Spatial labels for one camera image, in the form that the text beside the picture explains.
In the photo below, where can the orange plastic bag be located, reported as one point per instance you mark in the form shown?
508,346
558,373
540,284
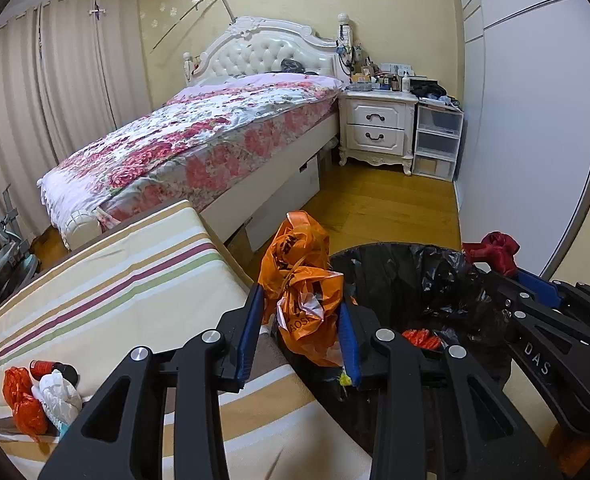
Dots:
302,292

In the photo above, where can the clear plastic drawer unit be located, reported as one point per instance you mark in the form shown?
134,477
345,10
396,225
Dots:
437,138

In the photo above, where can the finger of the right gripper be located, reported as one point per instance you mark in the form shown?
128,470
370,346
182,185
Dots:
544,292

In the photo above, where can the floral pink bed cover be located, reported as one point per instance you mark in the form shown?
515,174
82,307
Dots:
197,146

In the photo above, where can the beige curtain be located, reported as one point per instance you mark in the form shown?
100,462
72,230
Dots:
70,72

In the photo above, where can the white tufted headboard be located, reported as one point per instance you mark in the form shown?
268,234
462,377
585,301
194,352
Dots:
254,45

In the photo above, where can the dark red satin cloth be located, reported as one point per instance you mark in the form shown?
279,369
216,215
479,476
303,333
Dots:
497,250

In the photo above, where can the white bed frame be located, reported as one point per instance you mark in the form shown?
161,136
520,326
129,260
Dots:
225,204

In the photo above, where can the white nightstand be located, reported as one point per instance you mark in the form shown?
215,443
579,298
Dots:
377,127

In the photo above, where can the red net trash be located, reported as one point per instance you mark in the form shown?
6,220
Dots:
423,339

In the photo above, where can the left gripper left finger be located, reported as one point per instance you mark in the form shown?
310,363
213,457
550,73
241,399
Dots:
246,342

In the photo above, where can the white under-bed box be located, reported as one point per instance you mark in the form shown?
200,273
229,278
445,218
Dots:
293,194

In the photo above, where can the striped bed sheet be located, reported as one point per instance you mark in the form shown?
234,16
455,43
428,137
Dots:
157,282

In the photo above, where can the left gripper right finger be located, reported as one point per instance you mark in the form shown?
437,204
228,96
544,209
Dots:
349,344

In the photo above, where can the black bag trash bin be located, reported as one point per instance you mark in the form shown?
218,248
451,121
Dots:
409,287

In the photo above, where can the red crumpled plastic bag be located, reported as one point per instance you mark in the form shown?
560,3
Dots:
27,411

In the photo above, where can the red bottle black cap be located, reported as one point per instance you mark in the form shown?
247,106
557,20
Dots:
39,369

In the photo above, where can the white green tube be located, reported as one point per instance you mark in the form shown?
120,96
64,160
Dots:
61,428

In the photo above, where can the grey desk chair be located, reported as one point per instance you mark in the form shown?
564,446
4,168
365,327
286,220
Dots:
18,264

